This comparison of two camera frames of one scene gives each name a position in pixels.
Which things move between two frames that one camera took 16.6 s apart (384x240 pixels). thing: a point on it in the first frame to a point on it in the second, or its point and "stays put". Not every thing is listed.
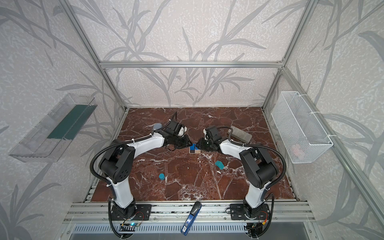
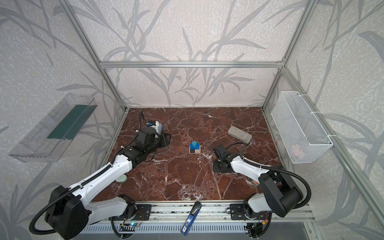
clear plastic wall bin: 50,139 stays put
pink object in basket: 299,152 stays put
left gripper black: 182,141 to 159,139
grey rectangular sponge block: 240,134 stays put
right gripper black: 203,143 to 220,163
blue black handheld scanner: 191,218 stays put
